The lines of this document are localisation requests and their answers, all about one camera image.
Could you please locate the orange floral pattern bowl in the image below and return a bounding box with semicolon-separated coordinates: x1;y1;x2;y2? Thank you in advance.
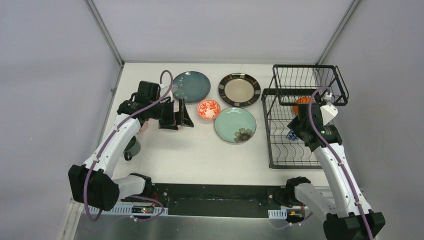
196;99;221;120

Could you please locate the orange bowl white inside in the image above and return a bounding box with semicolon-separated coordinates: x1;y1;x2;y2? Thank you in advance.
292;96;315;116

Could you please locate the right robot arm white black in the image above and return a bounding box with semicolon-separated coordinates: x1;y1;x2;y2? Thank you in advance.
283;102;386;240

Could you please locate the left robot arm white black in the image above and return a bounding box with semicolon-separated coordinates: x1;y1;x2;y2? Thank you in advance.
68;99;194;211

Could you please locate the pink cup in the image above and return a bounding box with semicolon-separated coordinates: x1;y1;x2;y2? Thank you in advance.
137;121;149;135

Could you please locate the dark blue plate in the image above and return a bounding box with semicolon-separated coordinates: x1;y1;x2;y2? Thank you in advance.
171;71;211;104

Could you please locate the dark green mug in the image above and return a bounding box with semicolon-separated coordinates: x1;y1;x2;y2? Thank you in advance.
123;136;141;161

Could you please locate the teal flower plate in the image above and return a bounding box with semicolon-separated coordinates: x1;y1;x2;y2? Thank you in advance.
214;107;257;144

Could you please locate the black striped rim plate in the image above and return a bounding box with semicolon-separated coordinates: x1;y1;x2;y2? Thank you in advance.
218;73;262;108

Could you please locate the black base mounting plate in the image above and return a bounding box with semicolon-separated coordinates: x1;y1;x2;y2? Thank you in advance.
120;182;317;220

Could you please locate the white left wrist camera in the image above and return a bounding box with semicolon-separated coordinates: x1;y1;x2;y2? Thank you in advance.
130;81;163;103

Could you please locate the black wire dish rack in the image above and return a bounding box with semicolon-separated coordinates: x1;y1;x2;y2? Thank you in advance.
261;64;349;170

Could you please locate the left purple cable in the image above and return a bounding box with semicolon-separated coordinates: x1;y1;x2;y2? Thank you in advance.
82;69;174;223

